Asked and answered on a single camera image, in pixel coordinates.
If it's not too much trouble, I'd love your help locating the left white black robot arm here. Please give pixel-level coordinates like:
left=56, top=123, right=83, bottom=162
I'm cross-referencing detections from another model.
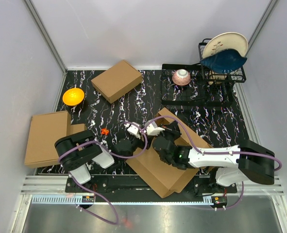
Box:
left=54, top=130, right=151, bottom=192

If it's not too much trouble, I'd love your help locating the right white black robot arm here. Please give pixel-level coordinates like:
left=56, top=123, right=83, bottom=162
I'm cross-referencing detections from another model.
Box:
left=152, top=121, right=275, bottom=193

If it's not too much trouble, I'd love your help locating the small cardboard box left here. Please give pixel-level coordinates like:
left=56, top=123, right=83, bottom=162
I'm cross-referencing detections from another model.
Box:
left=67, top=124, right=87, bottom=135

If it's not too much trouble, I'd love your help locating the closed cardboard box back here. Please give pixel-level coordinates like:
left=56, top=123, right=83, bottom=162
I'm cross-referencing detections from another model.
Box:
left=91, top=60, right=143, bottom=103

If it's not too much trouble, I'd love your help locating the large cardboard box left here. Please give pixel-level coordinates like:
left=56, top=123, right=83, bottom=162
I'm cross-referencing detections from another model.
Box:
left=24, top=111, right=71, bottom=168

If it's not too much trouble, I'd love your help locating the small orange red toy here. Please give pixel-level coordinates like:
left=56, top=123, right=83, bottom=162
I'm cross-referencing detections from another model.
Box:
left=101, top=128, right=110, bottom=135

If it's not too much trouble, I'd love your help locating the pink patterned bowl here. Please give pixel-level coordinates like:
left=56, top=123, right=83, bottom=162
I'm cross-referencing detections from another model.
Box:
left=172, top=69, right=191, bottom=86

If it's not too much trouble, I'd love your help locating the orange bowl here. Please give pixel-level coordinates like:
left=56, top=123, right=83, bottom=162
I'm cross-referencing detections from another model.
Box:
left=62, top=88, right=84, bottom=106

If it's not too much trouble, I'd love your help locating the beige cup in rack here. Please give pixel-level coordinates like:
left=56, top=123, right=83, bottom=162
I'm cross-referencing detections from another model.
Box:
left=208, top=74, right=225, bottom=85

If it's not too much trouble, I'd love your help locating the blue leaf plate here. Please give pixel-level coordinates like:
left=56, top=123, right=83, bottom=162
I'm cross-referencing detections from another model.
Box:
left=200, top=49, right=247, bottom=74

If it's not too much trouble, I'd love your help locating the cream floral plate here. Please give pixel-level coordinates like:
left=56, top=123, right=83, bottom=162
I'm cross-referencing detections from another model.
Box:
left=202, top=32, right=249, bottom=58

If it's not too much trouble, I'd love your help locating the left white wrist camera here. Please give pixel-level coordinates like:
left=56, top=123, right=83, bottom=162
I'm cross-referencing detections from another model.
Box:
left=124, top=122, right=141, bottom=139

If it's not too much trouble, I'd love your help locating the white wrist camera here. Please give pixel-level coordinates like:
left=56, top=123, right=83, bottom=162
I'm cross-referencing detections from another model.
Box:
left=144, top=120, right=165, bottom=136
left=124, top=122, right=141, bottom=139

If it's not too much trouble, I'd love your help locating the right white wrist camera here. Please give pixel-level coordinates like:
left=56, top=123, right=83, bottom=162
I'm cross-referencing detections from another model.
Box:
left=144, top=120, right=165, bottom=136

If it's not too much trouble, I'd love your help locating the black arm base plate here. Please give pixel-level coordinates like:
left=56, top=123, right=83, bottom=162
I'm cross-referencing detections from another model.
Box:
left=65, top=175, right=238, bottom=195

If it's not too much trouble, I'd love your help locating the black wire dish rack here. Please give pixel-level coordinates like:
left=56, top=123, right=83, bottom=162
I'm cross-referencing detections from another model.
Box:
left=161, top=38, right=246, bottom=107

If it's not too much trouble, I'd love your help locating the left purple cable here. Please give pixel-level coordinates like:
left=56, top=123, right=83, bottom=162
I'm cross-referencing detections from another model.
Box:
left=58, top=121, right=149, bottom=225

